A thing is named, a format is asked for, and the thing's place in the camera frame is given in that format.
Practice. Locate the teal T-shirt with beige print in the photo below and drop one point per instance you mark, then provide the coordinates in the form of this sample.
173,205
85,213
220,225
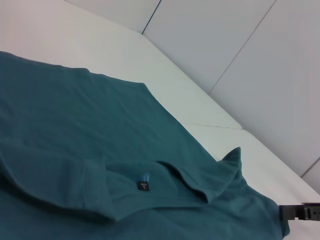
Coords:
87,137

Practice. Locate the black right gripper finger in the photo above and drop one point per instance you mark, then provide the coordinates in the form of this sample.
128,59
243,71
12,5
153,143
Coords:
292,212

